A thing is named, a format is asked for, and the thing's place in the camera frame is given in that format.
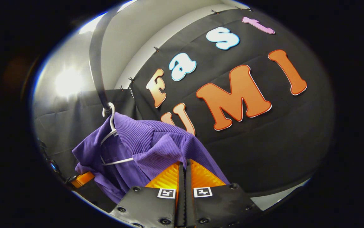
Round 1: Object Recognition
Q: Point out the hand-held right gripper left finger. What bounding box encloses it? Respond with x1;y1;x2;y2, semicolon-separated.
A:
109;161;185;228

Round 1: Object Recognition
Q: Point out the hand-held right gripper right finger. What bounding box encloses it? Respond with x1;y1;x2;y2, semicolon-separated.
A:
185;158;263;228

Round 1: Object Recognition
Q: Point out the purple corduroy shirt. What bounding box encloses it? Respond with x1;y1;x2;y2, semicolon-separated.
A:
72;112;230;205

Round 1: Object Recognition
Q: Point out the white plastic hanger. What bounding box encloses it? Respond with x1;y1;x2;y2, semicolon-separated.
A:
100;102;135;166

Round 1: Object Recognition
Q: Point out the black clothes rack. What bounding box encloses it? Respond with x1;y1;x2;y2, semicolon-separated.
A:
89;9;113;114

